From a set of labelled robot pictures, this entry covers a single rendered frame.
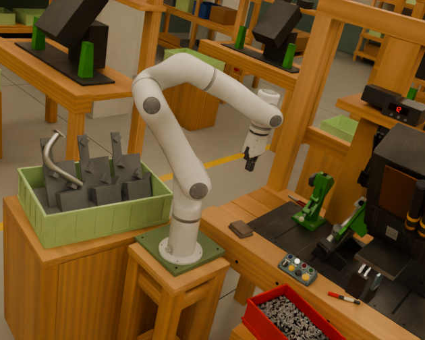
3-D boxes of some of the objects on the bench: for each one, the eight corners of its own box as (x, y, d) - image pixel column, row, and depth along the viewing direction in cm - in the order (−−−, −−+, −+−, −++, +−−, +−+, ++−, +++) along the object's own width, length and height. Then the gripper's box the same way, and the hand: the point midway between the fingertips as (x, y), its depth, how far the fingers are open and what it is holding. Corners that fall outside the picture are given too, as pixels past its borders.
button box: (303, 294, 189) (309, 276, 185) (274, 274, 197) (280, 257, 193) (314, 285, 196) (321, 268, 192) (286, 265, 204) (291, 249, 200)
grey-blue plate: (367, 303, 186) (380, 277, 180) (363, 301, 187) (375, 274, 181) (376, 293, 193) (388, 268, 187) (372, 291, 194) (384, 265, 188)
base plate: (479, 382, 163) (482, 378, 162) (243, 227, 221) (244, 224, 220) (502, 326, 194) (504, 322, 193) (289, 203, 251) (290, 200, 250)
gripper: (256, 135, 170) (244, 178, 179) (278, 129, 181) (266, 169, 189) (240, 128, 174) (230, 170, 183) (263, 122, 185) (252, 162, 193)
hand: (249, 165), depth 185 cm, fingers closed
